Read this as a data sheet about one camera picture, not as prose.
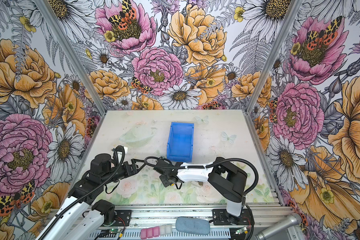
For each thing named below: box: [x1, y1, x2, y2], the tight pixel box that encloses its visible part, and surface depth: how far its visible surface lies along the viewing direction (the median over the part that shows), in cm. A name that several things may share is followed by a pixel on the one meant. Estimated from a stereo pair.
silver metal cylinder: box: [254, 213, 303, 240], surface depth 72 cm
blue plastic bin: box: [167, 122, 194, 163], surface depth 104 cm
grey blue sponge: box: [175, 216, 210, 235], surface depth 71 cm
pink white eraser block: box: [140, 225, 172, 240], surface depth 72 cm
